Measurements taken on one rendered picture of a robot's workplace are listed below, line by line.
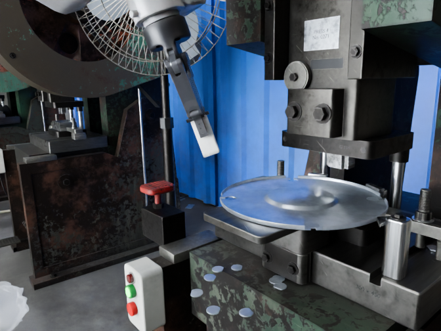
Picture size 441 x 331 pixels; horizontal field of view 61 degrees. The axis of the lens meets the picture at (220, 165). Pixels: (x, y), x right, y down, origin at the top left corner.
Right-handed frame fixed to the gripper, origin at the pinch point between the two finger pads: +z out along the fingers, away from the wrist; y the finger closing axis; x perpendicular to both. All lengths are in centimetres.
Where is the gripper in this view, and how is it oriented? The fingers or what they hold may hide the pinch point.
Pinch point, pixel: (205, 136)
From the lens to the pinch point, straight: 67.0
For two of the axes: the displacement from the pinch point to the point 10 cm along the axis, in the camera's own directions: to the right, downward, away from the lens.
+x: 9.4, -3.3, -1.0
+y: -0.2, 2.2, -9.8
